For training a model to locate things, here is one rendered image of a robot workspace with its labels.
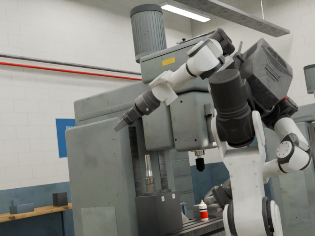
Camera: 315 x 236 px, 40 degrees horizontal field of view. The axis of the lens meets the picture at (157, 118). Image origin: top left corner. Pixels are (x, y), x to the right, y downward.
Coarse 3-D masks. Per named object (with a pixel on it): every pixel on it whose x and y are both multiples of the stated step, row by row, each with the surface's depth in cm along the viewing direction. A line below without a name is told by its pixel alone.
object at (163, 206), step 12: (156, 192) 204; (168, 192) 209; (144, 204) 202; (156, 204) 199; (168, 204) 207; (144, 216) 202; (156, 216) 198; (168, 216) 205; (180, 216) 215; (144, 228) 202; (156, 228) 198; (168, 228) 204; (180, 228) 213
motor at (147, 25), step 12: (132, 12) 259; (144, 12) 255; (156, 12) 257; (132, 24) 261; (144, 24) 255; (156, 24) 255; (144, 36) 254; (156, 36) 255; (144, 48) 254; (156, 48) 253
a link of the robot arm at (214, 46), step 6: (204, 42) 162; (210, 42) 165; (216, 42) 169; (192, 48) 162; (198, 48) 160; (210, 48) 165; (216, 48) 165; (192, 54) 161; (216, 54) 166; (222, 54) 166; (222, 60) 163; (222, 66) 163; (216, 72) 161
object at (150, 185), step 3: (147, 180) 206; (150, 180) 206; (153, 180) 206; (147, 183) 206; (150, 183) 206; (153, 183) 206; (147, 186) 206; (150, 186) 206; (153, 186) 206; (147, 189) 206; (150, 189) 205; (153, 189) 206; (147, 192) 206
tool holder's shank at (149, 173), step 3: (147, 156) 208; (147, 159) 208; (147, 162) 208; (147, 165) 208; (150, 165) 209; (147, 168) 208; (150, 168) 208; (147, 171) 208; (150, 171) 208; (147, 174) 207; (150, 174) 207; (147, 177) 208; (150, 177) 207
